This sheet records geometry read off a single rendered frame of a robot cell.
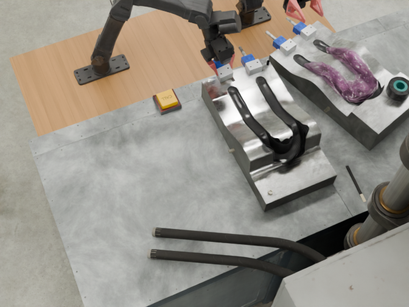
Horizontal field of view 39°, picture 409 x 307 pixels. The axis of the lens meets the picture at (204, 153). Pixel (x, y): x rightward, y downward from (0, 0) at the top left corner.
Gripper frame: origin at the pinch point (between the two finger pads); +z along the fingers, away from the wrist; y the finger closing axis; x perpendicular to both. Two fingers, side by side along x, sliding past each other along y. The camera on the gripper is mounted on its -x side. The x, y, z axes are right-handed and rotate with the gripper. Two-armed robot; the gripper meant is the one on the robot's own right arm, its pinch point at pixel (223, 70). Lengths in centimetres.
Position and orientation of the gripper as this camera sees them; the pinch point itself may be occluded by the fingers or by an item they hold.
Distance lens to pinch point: 198.3
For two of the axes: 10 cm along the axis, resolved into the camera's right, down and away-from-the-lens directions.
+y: 9.0, -4.3, 0.6
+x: -3.3, -5.8, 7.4
